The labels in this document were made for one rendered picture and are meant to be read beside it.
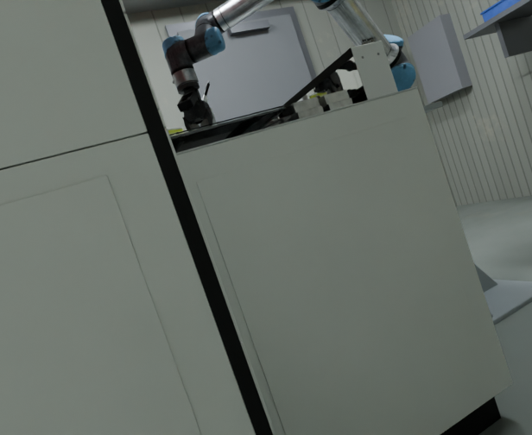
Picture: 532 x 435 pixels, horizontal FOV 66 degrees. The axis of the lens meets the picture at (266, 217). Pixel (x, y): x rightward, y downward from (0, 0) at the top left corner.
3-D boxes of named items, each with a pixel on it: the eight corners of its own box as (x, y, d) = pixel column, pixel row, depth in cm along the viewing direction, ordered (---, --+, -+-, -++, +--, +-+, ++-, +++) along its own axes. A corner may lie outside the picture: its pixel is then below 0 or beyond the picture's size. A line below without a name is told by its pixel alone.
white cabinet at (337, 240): (304, 583, 75) (153, 160, 72) (199, 403, 165) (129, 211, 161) (528, 412, 98) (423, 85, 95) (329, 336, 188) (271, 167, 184)
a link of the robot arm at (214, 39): (216, 16, 130) (185, 30, 133) (215, 30, 123) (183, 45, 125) (226, 40, 136) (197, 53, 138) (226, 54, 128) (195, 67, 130)
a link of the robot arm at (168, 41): (179, 30, 126) (155, 41, 128) (191, 64, 127) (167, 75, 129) (188, 38, 134) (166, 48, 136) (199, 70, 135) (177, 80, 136)
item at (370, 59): (370, 104, 96) (351, 46, 96) (280, 154, 148) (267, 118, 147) (400, 95, 100) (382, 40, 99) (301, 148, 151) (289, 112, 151)
